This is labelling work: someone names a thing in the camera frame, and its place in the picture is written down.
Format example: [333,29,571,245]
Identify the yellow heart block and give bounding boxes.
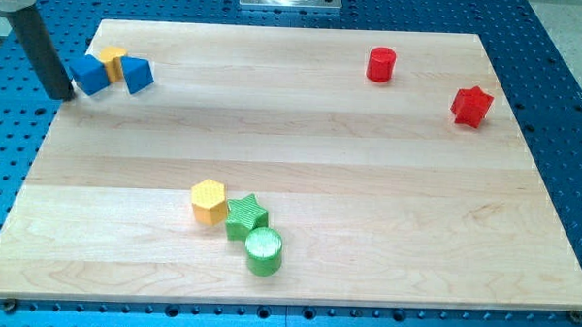
[99,46,128,83]

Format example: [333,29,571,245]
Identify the red cylinder block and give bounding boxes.
[366,47,397,82]

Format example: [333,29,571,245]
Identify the green star block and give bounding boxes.
[226,193,269,242]

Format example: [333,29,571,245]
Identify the red star block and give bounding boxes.
[450,85,495,128]

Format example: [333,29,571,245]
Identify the green cylinder block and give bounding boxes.
[244,227,283,277]

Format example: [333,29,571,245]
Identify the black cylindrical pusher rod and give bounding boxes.
[7,5,75,101]

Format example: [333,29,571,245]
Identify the blue triangular block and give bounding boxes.
[120,55,154,95]

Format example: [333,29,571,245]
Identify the wooden board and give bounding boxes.
[0,19,582,311]

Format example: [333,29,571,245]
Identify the yellow hexagon block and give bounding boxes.
[191,179,228,226]

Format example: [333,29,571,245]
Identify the blue cube block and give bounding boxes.
[70,54,111,95]

